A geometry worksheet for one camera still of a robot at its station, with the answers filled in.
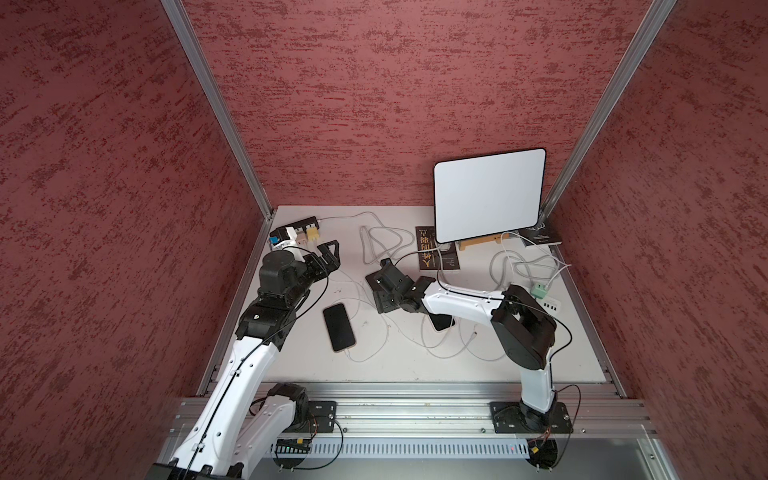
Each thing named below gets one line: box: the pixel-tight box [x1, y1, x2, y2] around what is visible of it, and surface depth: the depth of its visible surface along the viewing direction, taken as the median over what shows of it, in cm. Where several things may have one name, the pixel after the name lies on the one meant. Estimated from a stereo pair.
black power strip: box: [270, 216, 319, 245], surface depth 112 cm
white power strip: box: [536, 298, 562, 323], surface depth 94 cm
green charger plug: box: [531, 282, 547, 299], surface depth 93 cm
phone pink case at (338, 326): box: [322, 303, 356, 352], surface depth 94 cm
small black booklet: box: [518, 218, 563, 245], surface depth 116 cm
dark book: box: [415, 226, 461, 270], surface depth 109 cm
